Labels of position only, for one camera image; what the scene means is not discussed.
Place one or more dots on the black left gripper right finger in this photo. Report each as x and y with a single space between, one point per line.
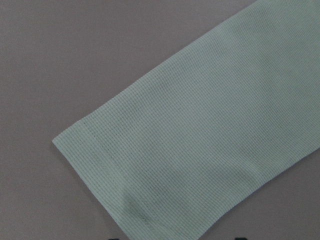
240 238

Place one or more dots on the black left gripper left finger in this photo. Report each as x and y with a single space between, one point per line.
115 238

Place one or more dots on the green long-sleeve shirt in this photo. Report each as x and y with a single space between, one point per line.
195 136

